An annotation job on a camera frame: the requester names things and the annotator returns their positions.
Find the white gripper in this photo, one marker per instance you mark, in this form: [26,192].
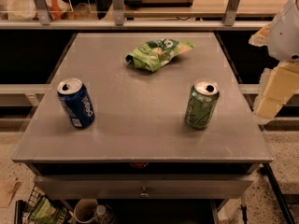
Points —
[285,34]

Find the green soda can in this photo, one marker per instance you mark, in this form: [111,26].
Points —
[202,101]

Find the blue Pepsi can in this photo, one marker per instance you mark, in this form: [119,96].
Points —
[76,102]

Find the green chip bag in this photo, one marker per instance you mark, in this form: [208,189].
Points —
[155,54]

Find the clear plastic bottle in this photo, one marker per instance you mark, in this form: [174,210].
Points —
[104,215]

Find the paper cup under table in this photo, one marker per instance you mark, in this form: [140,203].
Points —
[85,210]

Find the grey table drawer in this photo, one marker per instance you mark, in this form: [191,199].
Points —
[68,187]

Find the white orange plastic bag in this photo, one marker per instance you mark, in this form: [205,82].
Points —
[26,10]

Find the green snack bag in basket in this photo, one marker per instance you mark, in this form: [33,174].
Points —
[45,212]

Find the metal rail with brackets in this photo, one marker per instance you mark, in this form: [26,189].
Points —
[143,25]

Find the black wire basket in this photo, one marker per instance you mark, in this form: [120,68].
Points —
[23,208]

